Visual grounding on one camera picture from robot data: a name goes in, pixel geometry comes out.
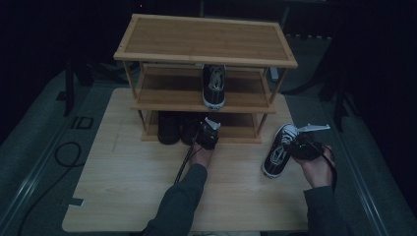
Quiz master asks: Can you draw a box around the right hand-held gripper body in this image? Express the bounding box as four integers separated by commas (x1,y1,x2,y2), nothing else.
287,123,331,162

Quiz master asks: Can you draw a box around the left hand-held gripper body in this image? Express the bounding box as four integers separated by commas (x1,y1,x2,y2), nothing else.
195,116,221,151

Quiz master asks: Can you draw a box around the black white canvas sneaker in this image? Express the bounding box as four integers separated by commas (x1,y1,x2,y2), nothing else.
201,64,227,111
261,122,299,180

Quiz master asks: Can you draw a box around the wooden three-tier shoe rack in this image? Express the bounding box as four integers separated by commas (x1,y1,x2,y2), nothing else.
112,13,299,145

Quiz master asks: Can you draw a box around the person's left hand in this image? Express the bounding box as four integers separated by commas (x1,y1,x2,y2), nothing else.
189,143,215,169

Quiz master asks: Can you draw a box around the person's right hand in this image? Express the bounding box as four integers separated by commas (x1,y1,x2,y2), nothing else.
292,145,336,189

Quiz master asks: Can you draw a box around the black metal stand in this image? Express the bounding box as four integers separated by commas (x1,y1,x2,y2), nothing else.
55,55,96,118
319,63,361,133

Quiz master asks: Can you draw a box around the left hand-held gripper cable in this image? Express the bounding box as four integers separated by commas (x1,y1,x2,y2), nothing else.
173,129,202,185

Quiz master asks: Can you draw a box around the black floor cable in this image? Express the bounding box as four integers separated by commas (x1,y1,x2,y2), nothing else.
16,141,83,236

